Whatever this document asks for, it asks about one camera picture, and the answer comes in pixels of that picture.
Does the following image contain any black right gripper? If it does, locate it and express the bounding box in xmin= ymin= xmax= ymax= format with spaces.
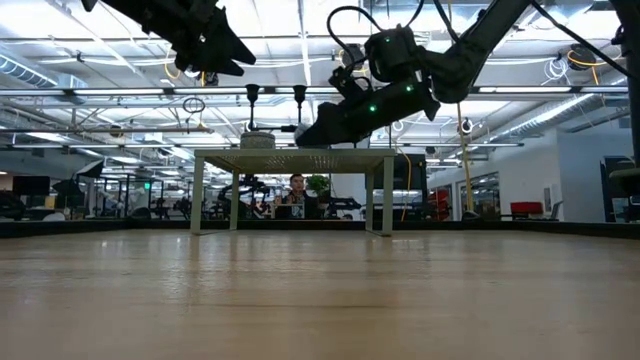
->
xmin=295 ymin=89 xmax=407 ymax=149

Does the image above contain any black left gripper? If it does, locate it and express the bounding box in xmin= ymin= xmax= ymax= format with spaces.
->
xmin=149 ymin=0 xmax=258 ymax=78

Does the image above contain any grey patterned round candle holder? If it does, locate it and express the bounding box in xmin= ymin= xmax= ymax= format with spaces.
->
xmin=239 ymin=130 xmax=277 ymax=150

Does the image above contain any green mesh metal shelf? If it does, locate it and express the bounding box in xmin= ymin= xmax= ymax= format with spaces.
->
xmin=189 ymin=147 xmax=396 ymax=237

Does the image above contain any small potted plant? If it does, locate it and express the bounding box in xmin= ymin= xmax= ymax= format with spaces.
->
xmin=306 ymin=173 xmax=334 ymax=204

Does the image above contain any person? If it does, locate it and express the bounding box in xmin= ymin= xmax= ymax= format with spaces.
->
xmin=276 ymin=173 xmax=322 ymax=221

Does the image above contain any black screen panel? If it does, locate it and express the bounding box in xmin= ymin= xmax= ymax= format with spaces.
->
xmin=393 ymin=153 xmax=429 ymax=222

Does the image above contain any black softbox light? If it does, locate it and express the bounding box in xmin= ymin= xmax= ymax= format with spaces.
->
xmin=74 ymin=158 xmax=106 ymax=180
xmin=52 ymin=177 xmax=86 ymax=199

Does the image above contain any red chair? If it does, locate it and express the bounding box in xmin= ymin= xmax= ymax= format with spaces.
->
xmin=509 ymin=201 xmax=545 ymax=220

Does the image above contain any black background monitor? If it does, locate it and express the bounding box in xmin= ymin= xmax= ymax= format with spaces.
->
xmin=12 ymin=174 xmax=52 ymax=197

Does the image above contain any dark rounded object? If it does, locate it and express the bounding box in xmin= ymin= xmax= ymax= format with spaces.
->
xmin=0 ymin=189 xmax=30 ymax=221

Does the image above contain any black office chair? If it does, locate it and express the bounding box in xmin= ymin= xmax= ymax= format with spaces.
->
xmin=599 ymin=154 xmax=640 ymax=224

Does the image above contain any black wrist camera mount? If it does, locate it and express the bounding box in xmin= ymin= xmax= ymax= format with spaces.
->
xmin=327 ymin=43 xmax=372 ymax=101

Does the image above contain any yellow curved cable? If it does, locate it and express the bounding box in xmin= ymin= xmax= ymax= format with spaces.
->
xmin=397 ymin=147 xmax=413 ymax=221

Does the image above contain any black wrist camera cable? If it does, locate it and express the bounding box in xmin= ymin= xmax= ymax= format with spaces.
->
xmin=326 ymin=4 xmax=387 ymax=67

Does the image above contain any yellow hanging cable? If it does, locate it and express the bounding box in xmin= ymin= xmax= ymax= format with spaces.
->
xmin=454 ymin=102 xmax=482 ymax=221

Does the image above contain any silver air duct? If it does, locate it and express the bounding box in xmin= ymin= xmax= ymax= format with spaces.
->
xmin=487 ymin=92 xmax=630 ymax=144
xmin=0 ymin=54 xmax=89 ymax=91

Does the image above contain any black reel with yellow cable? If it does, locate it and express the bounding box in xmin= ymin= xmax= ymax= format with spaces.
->
xmin=566 ymin=43 xmax=609 ymax=71

